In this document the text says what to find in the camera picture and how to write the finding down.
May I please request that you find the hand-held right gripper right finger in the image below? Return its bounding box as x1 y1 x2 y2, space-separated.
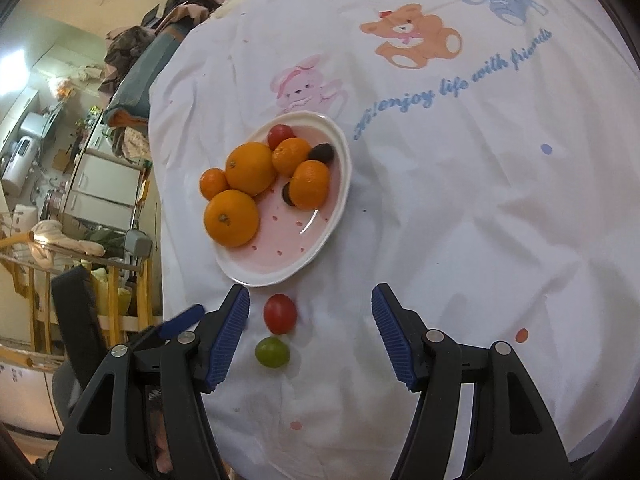
371 282 571 480

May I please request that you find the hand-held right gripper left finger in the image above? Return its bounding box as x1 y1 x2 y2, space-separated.
47 285 251 480

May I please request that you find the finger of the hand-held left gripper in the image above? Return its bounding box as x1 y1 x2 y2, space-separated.
158 304 205 342

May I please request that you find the green grape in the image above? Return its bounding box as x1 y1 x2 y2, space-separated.
255 337 290 369

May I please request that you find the red cherry tomato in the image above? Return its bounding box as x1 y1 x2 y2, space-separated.
267 125 297 151
263 294 298 335

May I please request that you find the white pink dotted plate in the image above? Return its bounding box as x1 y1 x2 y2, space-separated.
212 111 352 288

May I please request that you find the large orange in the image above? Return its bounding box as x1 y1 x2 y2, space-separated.
225 142 278 197
203 190 261 248

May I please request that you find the small mandarin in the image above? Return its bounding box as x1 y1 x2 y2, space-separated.
271 138 313 178
200 168 230 201
290 160 332 211

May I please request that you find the yellow wooden rack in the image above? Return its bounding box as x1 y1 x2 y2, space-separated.
0 235 156 361

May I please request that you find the grey box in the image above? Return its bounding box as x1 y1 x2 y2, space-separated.
122 230 153 261

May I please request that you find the white printed bed sheet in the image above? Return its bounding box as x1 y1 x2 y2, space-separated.
147 0 640 480

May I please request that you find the white cloth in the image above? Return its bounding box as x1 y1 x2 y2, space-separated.
27 220 106 266

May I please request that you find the white cabinet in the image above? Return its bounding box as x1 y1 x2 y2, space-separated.
65 152 146 221

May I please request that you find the white appliance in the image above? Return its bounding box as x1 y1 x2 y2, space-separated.
0 135 43 196

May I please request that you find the blue-grey cushion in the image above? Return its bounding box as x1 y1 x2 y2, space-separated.
105 30 186 126

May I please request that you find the pile of clothes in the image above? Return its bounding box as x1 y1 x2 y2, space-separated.
105 0 231 61

